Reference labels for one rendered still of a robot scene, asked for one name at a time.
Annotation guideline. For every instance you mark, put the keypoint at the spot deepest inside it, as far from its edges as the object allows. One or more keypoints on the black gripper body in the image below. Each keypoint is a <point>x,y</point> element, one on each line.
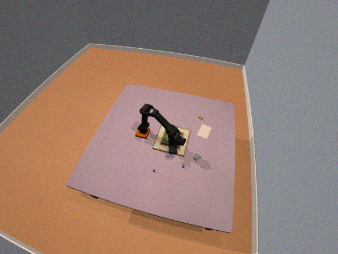
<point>172,149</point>

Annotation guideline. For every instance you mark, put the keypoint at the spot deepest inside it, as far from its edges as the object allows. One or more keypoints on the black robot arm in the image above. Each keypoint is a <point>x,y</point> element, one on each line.
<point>171,130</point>

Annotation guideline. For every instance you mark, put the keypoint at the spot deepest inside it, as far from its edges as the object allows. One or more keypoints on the cream flat square sheet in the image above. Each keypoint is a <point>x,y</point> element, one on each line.
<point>204,131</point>

